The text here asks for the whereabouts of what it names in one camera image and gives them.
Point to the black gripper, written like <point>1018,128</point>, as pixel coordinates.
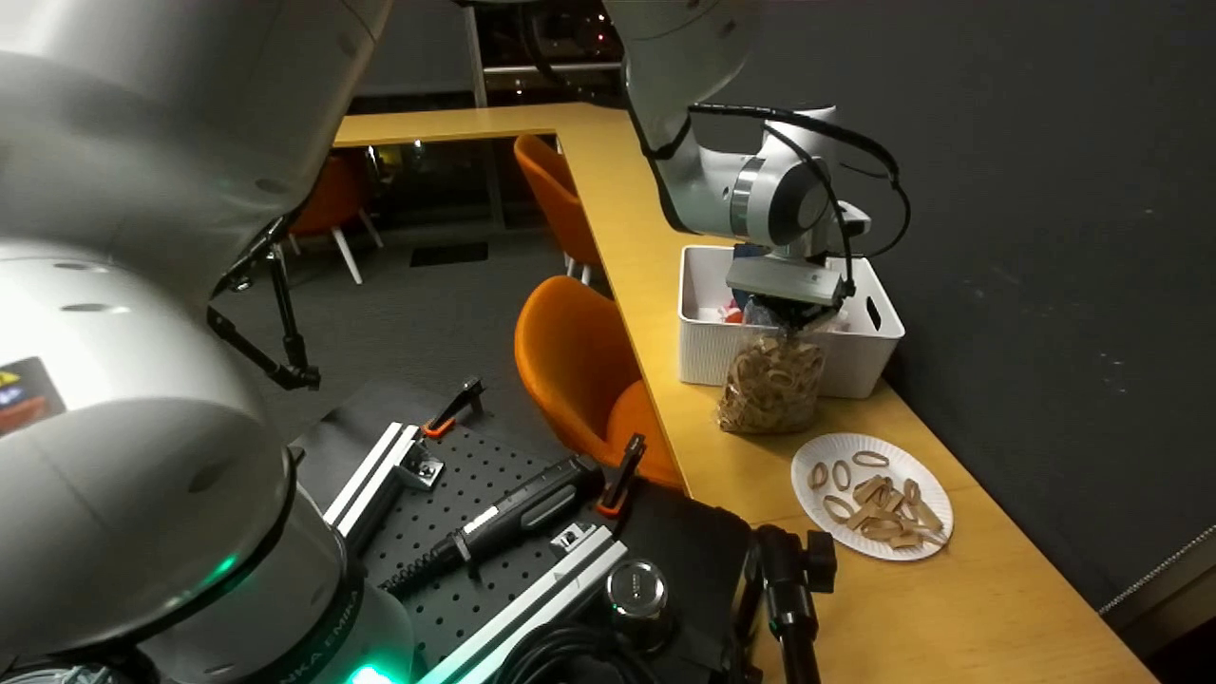
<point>781,308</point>

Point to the single tan rubber band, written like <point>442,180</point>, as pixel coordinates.
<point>810,475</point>
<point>830,500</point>
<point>833,475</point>
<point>872,466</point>

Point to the tan rubber band bunch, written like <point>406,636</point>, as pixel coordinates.
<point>895,506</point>

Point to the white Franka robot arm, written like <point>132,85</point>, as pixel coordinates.
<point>126,506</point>

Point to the clear bag of rubber bands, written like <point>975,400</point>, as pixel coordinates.
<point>770,384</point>

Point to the white paper plate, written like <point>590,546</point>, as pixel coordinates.
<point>933,533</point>

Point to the small red item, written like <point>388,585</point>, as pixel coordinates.
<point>735,314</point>

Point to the white plastic bin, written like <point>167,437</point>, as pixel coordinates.
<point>860,356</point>

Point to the orange chair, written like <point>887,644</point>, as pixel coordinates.
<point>556,202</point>
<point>334,194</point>
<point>575,365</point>

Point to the black clamp with orange tips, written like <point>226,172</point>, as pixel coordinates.
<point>625,475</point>
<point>459,409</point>

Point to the black fabric bag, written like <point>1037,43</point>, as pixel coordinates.
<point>697,556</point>

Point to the round silver knob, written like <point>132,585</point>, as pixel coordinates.
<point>637,591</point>

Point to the black perforated breadboard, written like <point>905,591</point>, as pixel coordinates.
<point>488,457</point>

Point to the black handheld rotary tool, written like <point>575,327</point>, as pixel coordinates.
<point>506,518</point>

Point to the black tripod stand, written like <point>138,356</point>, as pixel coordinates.
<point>295,335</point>

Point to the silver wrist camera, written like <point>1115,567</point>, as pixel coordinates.
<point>785,272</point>

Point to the black camera tripod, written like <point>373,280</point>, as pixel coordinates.
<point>785,584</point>

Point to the dark window with frame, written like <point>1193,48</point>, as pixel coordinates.
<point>556,39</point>

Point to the aluminium rail pair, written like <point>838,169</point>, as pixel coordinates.
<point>544,595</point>
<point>373,475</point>

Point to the small metal bracket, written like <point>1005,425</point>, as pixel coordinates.
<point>425,471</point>

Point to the grey wall trim strip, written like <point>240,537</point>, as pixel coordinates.
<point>1166,575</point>

